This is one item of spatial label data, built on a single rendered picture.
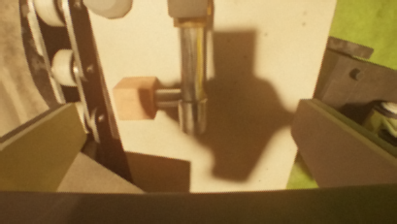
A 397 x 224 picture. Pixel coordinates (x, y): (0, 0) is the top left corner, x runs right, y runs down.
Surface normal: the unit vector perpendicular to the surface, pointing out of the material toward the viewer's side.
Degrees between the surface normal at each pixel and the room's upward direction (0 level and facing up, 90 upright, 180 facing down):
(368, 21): 0
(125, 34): 0
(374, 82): 0
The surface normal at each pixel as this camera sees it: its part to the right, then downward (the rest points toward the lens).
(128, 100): 0.01, 0.50
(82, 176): 0.05, -0.87
